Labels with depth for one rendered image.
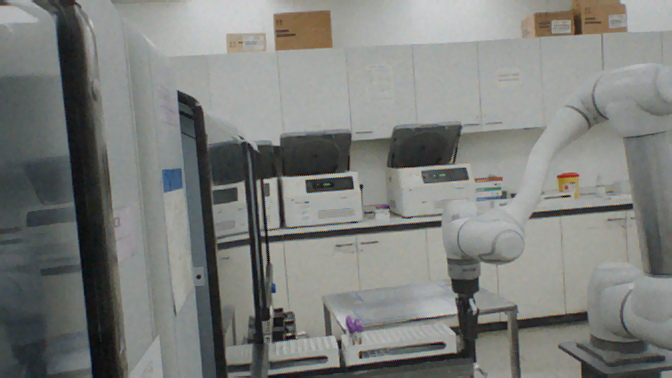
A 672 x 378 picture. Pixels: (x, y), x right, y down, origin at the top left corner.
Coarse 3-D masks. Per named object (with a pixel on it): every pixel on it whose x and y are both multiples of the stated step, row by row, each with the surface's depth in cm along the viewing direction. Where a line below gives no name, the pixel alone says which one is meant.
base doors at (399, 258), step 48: (336, 240) 370; (384, 240) 375; (432, 240) 379; (528, 240) 388; (576, 240) 393; (624, 240) 397; (288, 288) 368; (336, 288) 371; (528, 288) 389; (576, 288) 394; (336, 336) 373
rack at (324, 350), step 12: (276, 348) 139; (288, 348) 138; (300, 348) 138; (312, 348) 137; (324, 348) 137; (336, 348) 136; (276, 360) 134; (288, 360) 144; (300, 360) 144; (312, 360) 144; (324, 360) 143; (336, 360) 136; (276, 372) 134
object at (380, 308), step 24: (384, 288) 212; (408, 288) 210; (432, 288) 207; (480, 288) 202; (336, 312) 184; (360, 312) 181; (384, 312) 179; (408, 312) 177; (432, 312) 175; (456, 312) 173; (480, 312) 175
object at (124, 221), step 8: (120, 208) 24; (128, 208) 26; (120, 216) 24; (128, 216) 26; (120, 224) 24; (128, 224) 25; (120, 232) 24; (128, 232) 25; (120, 240) 24; (128, 240) 25; (136, 240) 27; (120, 248) 24; (128, 248) 25; (136, 248) 27; (120, 256) 24; (128, 256) 25
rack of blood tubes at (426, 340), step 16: (368, 336) 144; (384, 336) 143; (400, 336) 141; (416, 336) 140; (432, 336) 139; (448, 336) 139; (352, 352) 136; (368, 352) 141; (384, 352) 141; (400, 352) 145; (416, 352) 138; (432, 352) 139; (448, 352) 139
